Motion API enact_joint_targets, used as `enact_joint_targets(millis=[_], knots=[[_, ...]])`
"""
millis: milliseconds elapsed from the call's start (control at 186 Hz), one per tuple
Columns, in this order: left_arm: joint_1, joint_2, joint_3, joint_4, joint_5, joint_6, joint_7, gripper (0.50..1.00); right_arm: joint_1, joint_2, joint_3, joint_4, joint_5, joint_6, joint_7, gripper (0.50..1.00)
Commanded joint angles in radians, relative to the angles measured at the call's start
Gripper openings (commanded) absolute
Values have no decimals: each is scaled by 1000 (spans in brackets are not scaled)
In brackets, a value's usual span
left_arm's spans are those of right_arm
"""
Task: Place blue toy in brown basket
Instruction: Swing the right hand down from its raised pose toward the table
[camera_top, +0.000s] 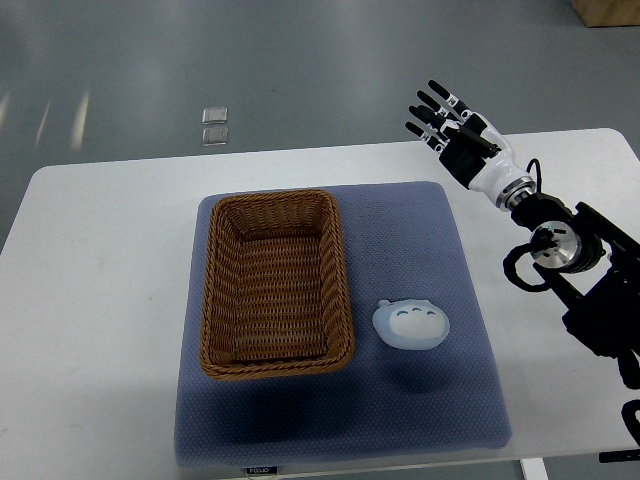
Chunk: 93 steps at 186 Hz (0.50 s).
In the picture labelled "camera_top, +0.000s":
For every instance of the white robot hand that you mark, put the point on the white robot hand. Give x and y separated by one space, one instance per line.
474 152

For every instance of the blue white plush toy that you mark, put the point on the blue white plush toy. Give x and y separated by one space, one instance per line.
410 324

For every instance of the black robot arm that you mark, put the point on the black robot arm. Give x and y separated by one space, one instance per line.
589 263

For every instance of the brown wicker basket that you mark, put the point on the brown wicker basket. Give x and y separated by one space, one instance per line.
276 300

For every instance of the cardboard box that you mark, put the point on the cardboard box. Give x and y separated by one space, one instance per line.
607 13

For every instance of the lower floor plate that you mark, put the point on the lower floor plate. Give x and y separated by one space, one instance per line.
215 136

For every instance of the floor plate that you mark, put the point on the floor plate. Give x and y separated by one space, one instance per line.
215 136
214 115

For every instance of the upper floor plate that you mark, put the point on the upper floor plate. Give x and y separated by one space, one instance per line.
214 115

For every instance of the white table leg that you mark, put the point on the white table leg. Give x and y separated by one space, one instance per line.
534 469

